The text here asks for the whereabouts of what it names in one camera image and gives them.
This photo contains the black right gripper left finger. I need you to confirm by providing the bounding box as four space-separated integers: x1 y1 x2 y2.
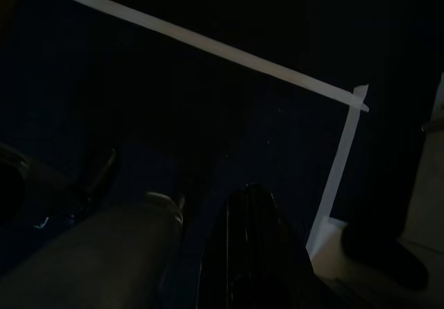
200 183 259 309

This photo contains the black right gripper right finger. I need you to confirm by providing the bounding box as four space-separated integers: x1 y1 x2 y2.
251 183 330 309

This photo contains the white tape strip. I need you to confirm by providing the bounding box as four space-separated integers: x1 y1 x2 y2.
307 102 364 254
29 0 370 112

